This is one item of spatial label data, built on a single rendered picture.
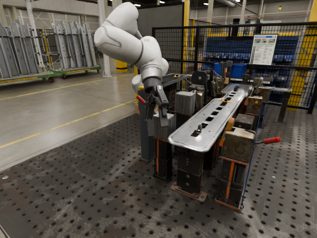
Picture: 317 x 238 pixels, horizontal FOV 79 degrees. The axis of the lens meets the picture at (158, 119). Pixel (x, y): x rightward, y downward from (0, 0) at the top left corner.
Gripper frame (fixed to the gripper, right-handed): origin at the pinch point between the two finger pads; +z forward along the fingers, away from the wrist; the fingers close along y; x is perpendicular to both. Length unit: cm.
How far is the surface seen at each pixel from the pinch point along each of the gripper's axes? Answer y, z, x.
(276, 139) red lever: -20.0, 9.4, -36.6
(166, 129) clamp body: 12.9, -3.7, -10.0
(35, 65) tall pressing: 617, -405, 175
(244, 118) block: 1.9, -6.1, -48.6
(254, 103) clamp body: 19, -23, -80
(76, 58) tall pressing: 687, -504, 44
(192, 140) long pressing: 2.7, 4.0, -16.9
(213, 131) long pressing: 4.0, 0.1, -29.9
